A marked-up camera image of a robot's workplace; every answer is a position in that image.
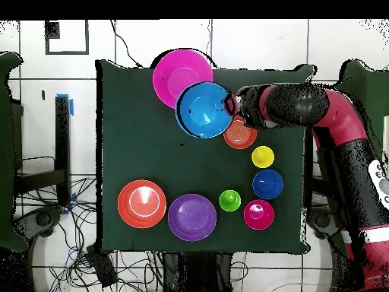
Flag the large pink bowl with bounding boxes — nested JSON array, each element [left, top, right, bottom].
[[152, 49, 214, 110]]

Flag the green cloth covered table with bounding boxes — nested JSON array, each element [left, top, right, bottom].
[[0, 50, 29, 252], [330, 59, 389, 260]]

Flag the large orange bowl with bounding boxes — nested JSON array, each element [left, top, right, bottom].
[[117, 179, 167, 230]]

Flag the purple bowl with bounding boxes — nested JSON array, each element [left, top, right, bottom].
[[167, 193, 218, 243]]

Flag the blue tape strip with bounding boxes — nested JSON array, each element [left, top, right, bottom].
[[55, 93, 75, 117]]

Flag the floor cable bundle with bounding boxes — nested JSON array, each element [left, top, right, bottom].
[[13, 176, 101, 292]]

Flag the dark green tablecloth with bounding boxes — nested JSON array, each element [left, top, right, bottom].
[[96, 59, 315, 256]]

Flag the black cable tangle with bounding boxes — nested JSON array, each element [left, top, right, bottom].
[[116, 251, 165, 292]]

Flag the green cup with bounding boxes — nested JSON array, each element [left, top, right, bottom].
[[219, 189, 242, 213]]

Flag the thin black floor cable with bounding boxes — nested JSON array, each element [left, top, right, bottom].
[[109, 19, 144, 68]]

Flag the small crimson bowl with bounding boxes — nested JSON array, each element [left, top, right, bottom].
[[242, 198, 276, 231]]

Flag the black looped floor cable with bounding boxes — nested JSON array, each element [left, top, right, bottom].
[[229, 252, 249, 292]]

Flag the light blue bowl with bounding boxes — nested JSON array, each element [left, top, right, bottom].
[[175, 81, 234, 140]]

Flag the black floor power box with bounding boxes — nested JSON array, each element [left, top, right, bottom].
[[85, 244, 119, 288]]

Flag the yellow cup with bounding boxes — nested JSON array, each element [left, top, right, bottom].
[[251, 145, 275, 169]]

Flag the black caster base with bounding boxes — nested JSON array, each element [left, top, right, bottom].
[[13, 205, 65, 240], [305, 206, 344, 241]]

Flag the small dark blue bowl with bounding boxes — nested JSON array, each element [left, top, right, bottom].
[[251, 169, 284, 201]]

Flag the small orange bowl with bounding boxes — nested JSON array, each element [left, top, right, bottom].
[[223, 115, 258, 150]]

